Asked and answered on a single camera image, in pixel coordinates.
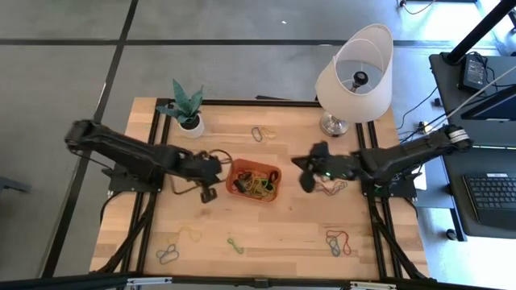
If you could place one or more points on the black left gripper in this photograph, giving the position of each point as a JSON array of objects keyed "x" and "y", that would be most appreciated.
[{"x": 199, "y": 169}]

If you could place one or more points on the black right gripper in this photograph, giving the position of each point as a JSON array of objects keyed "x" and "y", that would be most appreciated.
[{"x": 338, "y": 166}]

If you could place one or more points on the orange plastic bin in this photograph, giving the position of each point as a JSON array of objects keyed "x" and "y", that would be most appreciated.
[{"x": 230, "y": 179}]

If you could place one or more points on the wide black rubber band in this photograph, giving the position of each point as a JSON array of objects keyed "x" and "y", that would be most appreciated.
[
  {"x": 274, "y": 176},
  {"x": 240, "y": 186}
]

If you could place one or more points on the grey-blue rubber band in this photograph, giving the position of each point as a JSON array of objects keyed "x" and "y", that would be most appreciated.
[{"x": 332, "y": 251}]

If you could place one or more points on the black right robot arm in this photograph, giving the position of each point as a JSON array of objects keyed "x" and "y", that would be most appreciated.
[{"x": 403, "y": 155}]

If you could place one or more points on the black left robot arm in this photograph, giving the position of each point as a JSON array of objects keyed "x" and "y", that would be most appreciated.
[{"x": 121, "y": 147}]

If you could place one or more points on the wide green rubber band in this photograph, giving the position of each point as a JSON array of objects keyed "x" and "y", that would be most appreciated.
[{"x": 235, "y": 246}]

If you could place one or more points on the snake plant in white pot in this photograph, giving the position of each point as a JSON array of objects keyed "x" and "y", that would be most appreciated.
[{"x": 195, "y": 131}]

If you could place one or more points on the white shade table lamp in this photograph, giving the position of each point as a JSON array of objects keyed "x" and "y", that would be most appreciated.
[{"x": 363, "y": 108}]

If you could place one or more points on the white paper sheet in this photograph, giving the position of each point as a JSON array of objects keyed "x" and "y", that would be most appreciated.
[{"x": 422, "y": 183}]

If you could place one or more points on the white power strip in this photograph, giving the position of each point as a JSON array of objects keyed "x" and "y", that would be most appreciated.
[{"x": 424, "y": 128}]

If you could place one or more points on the black side desk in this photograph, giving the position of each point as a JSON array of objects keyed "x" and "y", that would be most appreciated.
[
  {"x": 447, "y": 100},
  {"x": 455, "y": 193}
]

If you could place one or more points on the black caster wheel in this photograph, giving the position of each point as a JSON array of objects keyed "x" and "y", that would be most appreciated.
[{"x": 451, "y": 234}]

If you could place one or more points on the black keyboard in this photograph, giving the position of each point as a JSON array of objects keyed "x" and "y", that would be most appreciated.
[{"x": 492, "y": 197}]

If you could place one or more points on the black power adapter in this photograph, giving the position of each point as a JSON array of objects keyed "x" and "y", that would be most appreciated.
[{"x": 472, "y": 74}]

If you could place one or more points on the black computer monitor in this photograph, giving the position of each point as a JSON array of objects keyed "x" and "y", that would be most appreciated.
[{"x": 496, "y": 106}]

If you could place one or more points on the grey chair leg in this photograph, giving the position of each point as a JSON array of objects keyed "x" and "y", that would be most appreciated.
[{"x": 12, "y": 184}]

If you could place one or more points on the black stand pole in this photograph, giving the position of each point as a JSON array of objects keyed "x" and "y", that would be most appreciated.
[{"x": 475, "y": 34}]

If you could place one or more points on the black frame rail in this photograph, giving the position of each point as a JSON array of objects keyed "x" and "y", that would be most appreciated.
[
  {"x": 371, "y": 137},
  {"x": 164, "y": 121},
  {"x": 360, "y": 137},
  {"x": 242, "y": 103},
  {"x": 153, "y": 121}
]

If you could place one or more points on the long black frame beam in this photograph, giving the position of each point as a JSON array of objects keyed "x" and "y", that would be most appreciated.
[{"x": 221, "y": 282}]

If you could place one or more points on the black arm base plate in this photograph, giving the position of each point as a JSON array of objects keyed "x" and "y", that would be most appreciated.
[
  {"x": 121, "y": 186},
  {"x": 407, "y": 191}
]

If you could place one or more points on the silver bracket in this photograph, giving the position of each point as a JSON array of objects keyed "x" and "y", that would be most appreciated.
[
  {"x": 149, "y": 281},
  {"x": 373, "y": 285}
]

